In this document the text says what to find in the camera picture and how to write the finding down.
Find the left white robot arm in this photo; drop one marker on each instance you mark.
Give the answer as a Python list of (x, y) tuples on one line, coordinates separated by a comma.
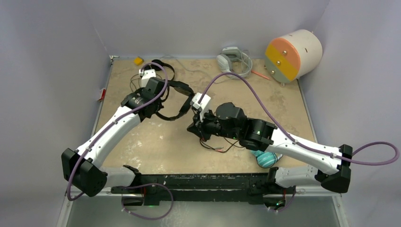
[(83, 167)]

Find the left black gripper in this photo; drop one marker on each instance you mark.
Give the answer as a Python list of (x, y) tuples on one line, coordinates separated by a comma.
[(139, 91)]

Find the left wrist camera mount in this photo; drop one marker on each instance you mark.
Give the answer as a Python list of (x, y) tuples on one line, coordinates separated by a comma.
[(145, 76)]

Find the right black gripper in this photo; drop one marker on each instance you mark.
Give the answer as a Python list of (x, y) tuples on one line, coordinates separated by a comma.
[(198, 128)]

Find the black over-ear headphones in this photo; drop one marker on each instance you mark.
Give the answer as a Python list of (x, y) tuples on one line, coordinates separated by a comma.
[(157, 66)]

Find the small yellow block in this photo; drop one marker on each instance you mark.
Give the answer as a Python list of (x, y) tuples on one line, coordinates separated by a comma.
[(138, 61)]

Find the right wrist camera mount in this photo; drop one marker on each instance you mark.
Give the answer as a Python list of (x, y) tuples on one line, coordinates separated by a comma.
[(202, 106)]

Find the orange pen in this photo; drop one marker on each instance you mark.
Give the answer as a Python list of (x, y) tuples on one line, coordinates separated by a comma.
[(260, 74)]

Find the white grey headphones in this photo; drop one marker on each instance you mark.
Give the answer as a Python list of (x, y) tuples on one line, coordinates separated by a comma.
[(229, 55)]

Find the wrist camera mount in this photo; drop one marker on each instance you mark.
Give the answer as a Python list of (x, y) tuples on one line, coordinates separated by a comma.
[(145, 76), (202, 106)]

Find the black headset with microphone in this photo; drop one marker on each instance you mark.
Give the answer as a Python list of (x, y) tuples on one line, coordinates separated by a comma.
[(182, 96)]

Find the round pastel drawer box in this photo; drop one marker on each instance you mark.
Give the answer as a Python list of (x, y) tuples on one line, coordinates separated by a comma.
[(291, 56)]

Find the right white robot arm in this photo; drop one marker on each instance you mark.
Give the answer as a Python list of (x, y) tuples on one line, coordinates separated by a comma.
[(327, 166)]

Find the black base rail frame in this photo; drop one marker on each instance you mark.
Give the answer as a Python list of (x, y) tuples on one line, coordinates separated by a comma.
[(153, 189)]

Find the red tag on wall edge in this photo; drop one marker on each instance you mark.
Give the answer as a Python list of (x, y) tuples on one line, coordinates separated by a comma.
[(102, 93)]

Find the teal cat-ear headphones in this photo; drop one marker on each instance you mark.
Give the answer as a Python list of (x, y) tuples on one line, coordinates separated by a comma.
[(266, 159)]

